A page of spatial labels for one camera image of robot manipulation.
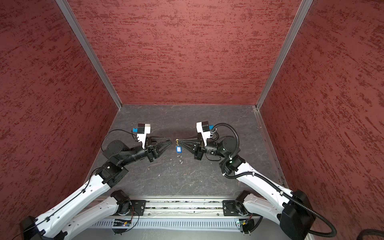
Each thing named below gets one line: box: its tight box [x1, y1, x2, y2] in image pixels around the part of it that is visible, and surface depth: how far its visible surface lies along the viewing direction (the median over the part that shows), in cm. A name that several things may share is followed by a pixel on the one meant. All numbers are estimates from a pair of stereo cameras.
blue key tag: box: [175, 145, 183, 154], surface depth 61 cm
